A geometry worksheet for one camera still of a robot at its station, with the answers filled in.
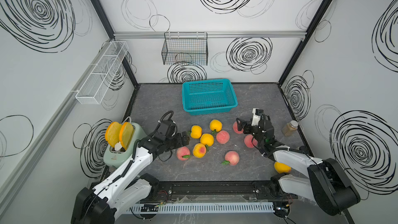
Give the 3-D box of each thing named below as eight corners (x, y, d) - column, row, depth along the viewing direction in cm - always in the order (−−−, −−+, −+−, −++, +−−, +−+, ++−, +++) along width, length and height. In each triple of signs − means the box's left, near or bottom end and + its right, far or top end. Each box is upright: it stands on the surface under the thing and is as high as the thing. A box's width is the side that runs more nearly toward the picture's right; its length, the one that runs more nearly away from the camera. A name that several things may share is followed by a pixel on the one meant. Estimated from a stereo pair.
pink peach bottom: (225, 165, 82) (226, 162, 78) (224, 153, 87) (225, 150, 82) (238, 166, 83) (240, 162, 78) (236, 153, 87) (238, 150, 83)
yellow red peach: (192, 158, 86) (192, 154, 81) (193, 147, 90) (192, 143, 85) (206, 158, 86) (206, 154, 81) (206, 147, 90) (206, 143, 85)
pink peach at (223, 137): (216, 143, 89) (217, 140, 86) (216, 133, 93) (216, 130, 90) (229, 143, 89) (230, 140, 86) (227, 133, 93) (228, 130, 90)
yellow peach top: (209, 132, 95) (210, 128, 91) (209, 123, 99) (209, 119, 95) (221, 132, 95) (222, 128, 91) (220, 123, 99) (221, 119, 95)
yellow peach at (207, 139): (200, 145, 88) (200, 143, 86) (200, 135, 92) (200, 133, 90) (213, 145, 88) (214, 143, 86) (213, 135, 92) (213, 133, 90)
